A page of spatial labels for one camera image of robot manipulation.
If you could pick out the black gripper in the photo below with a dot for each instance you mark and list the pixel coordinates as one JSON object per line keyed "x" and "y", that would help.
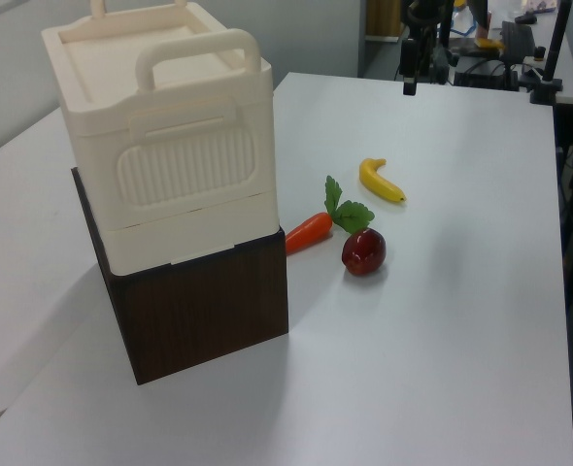
{"x": 408, "y": 58}

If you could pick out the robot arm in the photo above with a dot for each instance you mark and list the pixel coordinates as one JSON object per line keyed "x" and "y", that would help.
{"x": 425, "y": 29}

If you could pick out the cream plastic storage cabinet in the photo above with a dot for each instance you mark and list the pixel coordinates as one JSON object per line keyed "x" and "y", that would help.
{"x": 170, "y": 160}

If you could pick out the light wooden panel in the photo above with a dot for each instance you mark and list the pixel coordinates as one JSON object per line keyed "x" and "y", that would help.
{"x": 381, "y": 19}

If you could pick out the black electronics box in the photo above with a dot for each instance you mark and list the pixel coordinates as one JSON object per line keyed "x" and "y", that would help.
{"x": 483, "y": 73}

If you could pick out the yellow object on desk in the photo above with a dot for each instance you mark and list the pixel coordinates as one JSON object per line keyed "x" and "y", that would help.
{"x": 489, "y": 44}

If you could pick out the yellow toy banana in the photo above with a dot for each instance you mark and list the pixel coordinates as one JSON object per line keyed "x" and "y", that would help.
{"x": 376, "y": 180}

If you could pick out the black keyboard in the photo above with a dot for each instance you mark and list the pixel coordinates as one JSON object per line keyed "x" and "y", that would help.
{"x": 517, "y": 41}

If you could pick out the small black knob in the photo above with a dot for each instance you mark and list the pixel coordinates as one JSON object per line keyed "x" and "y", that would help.
{"x": 539, "y": 52}

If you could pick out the black computer mouse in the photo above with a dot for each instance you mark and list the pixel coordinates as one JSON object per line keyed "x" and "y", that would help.
{"x": 525, "y": 19}

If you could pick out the black pole with clamp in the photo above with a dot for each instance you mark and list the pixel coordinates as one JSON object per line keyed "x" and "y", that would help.
{"x": 556, "y": 48}

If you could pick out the red toy apple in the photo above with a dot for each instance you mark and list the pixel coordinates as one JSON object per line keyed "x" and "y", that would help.
{"x": 363, "y": 251}

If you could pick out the orange toy carrot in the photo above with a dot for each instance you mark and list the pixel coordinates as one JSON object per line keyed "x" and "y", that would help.
{"x": 311, "y": 230}

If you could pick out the dark wood grain box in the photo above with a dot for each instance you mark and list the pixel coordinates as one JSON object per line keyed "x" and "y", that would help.
{"x": 204, "y": 310}

